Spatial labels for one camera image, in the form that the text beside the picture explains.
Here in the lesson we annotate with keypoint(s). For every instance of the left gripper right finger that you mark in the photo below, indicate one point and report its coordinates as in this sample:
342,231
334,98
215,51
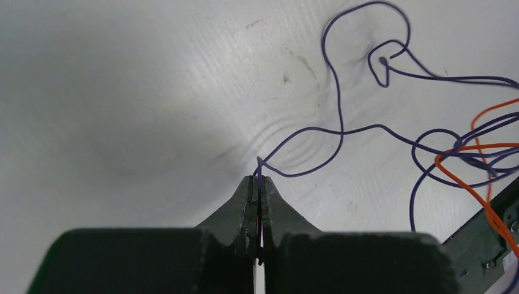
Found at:
280,222

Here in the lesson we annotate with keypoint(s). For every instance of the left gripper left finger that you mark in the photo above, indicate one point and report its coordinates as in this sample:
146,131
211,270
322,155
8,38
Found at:
231,240

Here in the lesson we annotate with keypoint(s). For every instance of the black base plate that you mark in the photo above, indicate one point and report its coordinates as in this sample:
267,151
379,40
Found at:
478,254

